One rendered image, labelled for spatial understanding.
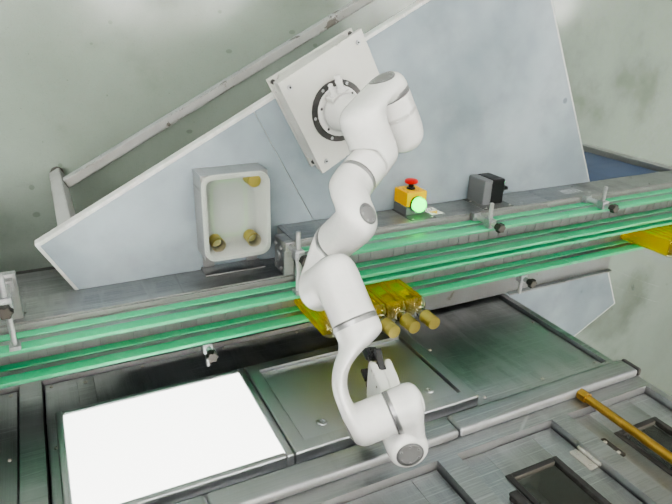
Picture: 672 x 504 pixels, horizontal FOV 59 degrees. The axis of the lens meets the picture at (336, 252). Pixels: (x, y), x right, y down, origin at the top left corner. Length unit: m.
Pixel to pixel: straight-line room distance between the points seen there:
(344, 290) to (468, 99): 0.98
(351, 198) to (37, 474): 0.83
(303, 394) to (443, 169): 0.84
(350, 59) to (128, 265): 0.76
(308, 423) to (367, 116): 0.67
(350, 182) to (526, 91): 1.02
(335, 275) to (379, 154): 0.29
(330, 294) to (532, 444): 0.63
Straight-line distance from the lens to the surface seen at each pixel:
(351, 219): 1.08
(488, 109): 1.93
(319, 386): 1.46
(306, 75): 1.50
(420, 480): 1.30
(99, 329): 1.43
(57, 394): 1.61
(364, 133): 1.19
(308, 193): 1.66
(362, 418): 1.04
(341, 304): 1.04
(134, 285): 1.57
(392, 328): 1.43
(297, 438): 1.30
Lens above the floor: 2.20
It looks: 55 degrees down
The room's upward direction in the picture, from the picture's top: 129 degrees clockwise
